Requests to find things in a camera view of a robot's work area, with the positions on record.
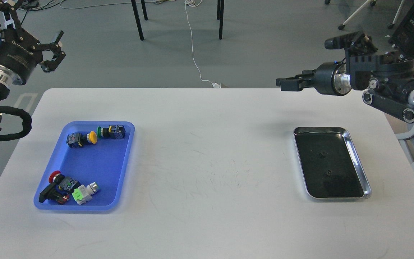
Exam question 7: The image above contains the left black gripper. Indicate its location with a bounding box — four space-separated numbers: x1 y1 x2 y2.
0 0 66 85

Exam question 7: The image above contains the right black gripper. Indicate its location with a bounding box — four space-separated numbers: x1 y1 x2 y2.
276 62 344 96

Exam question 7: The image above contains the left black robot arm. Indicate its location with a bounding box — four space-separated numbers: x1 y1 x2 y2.
0 0 65 141

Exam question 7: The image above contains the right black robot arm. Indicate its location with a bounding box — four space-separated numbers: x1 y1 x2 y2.
276 51 414 123

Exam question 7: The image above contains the silver metal tray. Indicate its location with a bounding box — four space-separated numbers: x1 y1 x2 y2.
293 127 372 202

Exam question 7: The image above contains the blue plastic tray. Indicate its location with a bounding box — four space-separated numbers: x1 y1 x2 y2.
33 121 135 212

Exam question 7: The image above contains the white chair base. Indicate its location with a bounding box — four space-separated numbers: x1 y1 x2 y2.
338 0 406 31

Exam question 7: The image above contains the black table leg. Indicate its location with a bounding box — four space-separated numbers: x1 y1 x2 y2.
131 0 144 41
216 0 225 40

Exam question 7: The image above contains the red emergency stop button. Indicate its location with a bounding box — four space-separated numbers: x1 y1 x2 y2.
38 170 81 205

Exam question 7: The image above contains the black floor cable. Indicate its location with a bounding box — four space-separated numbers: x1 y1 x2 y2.
13 0 62 11

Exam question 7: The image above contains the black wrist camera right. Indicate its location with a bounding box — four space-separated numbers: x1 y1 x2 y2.
324 31 378 57

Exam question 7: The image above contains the yellow push button switch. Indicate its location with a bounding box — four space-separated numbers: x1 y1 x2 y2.
66 131 98 148

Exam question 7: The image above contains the white floor cable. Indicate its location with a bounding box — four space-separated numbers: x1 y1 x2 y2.
184 0 222 88

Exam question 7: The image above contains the green push button switch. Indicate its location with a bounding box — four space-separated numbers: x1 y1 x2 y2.
96 124 125 140

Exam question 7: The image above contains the white green selector switch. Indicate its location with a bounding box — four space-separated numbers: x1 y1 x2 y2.
72 182 100 205

